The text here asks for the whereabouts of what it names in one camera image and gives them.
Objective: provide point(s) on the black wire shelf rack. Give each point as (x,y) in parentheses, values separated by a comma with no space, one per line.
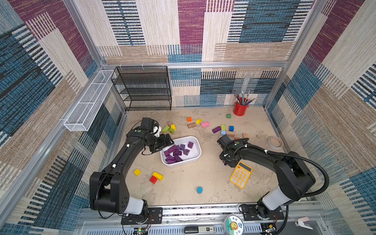
(143,88)

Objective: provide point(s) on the white plastic storage bin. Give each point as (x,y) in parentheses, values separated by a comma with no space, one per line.
(194,155)

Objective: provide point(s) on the yellow calculator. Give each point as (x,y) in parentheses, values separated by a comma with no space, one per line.
(241,175)

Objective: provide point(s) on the yellow small cube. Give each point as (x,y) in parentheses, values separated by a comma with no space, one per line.
(137,172)

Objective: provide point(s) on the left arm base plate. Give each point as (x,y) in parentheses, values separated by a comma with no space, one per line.
(152,215)

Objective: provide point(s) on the yellow small block back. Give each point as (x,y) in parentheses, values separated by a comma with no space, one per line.
(198,121)

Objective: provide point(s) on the red pen cup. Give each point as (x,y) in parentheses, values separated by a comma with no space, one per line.
(239,110)

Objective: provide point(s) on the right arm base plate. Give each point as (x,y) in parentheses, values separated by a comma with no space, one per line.
(255,212)

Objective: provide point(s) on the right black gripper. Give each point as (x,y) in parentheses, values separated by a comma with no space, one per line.
(224,155)

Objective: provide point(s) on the yellow cylinder block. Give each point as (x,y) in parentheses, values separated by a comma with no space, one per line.
(158,176)

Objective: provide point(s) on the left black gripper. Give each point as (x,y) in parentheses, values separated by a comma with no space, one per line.
(164,143)

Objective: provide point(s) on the roll of tape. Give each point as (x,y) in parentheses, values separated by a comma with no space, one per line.
(275,143)

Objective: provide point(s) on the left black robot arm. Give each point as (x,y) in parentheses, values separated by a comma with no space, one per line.
(108,189)

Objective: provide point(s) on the round green sticker badge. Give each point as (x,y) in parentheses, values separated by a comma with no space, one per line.
(233,225)

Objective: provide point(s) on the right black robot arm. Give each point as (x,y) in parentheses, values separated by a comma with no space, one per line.
(294,177)

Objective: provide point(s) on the long purple brick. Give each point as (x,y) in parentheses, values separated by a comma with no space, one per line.
(170,160)

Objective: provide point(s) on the white mesh wall basket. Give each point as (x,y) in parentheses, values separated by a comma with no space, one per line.
(85,111)

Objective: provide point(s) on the brown wooden brick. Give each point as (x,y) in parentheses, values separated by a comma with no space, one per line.
(191,125)

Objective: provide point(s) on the red cube block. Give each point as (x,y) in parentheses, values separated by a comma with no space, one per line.
(153,180)

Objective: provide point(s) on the lime green brick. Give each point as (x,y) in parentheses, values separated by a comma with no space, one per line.
(166,129)

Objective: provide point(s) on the pink brick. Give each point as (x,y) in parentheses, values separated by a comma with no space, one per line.
(205,124)

